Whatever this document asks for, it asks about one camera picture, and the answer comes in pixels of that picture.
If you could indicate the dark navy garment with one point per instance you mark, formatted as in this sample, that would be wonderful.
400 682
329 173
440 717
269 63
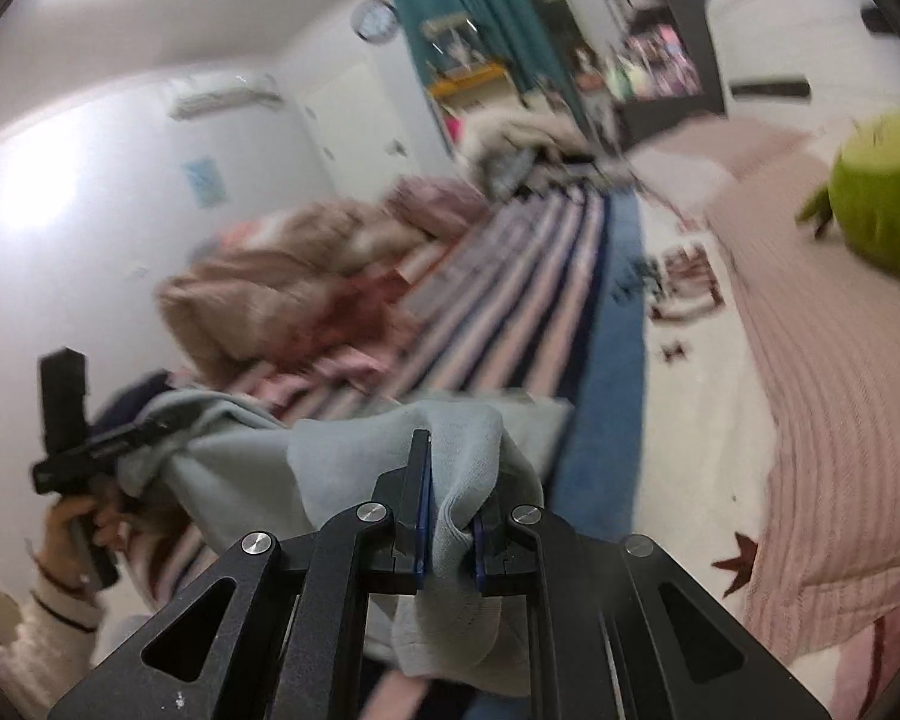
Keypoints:
131 405

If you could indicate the white air conditioner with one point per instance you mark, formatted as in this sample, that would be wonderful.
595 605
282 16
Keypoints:
221 94

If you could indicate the light blue shirt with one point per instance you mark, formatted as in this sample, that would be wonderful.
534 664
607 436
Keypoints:
330 465

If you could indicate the large pink striped pillow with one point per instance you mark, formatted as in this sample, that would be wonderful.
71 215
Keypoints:
832 390

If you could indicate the white door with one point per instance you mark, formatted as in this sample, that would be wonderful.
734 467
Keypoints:
352 127

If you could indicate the person's left hand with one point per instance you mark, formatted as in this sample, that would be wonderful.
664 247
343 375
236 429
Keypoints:
64 532

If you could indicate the teal curtain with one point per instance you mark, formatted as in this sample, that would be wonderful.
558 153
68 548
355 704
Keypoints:
487 7

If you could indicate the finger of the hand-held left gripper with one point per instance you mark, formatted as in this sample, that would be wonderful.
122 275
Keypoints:
131 439

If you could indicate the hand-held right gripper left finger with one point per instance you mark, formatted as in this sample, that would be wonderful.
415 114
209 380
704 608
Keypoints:
420 510

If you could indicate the person's left forearm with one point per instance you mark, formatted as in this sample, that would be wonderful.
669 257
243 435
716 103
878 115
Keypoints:
45 637

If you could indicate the striped bed blanket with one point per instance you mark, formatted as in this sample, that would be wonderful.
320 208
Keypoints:
540 292

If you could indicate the small blue wall poster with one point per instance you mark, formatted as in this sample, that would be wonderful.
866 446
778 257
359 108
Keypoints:
204 181

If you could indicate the round wall clock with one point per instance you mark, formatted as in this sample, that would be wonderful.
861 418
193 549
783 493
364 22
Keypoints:
376 19

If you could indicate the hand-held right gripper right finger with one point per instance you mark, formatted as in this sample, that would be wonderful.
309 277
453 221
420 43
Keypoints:
481 544

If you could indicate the dark bookshelf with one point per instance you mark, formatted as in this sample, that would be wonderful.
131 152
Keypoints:
675 30

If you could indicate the yellow shelf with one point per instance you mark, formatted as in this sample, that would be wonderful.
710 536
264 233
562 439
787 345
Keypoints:
469 81

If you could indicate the green avocado plush toy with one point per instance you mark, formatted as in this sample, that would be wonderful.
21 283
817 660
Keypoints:
885 195

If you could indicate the pink and white pillow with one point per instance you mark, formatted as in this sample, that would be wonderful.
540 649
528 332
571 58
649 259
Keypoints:
720 157

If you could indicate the pink striped quilt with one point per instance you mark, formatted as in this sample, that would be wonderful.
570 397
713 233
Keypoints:
292 277

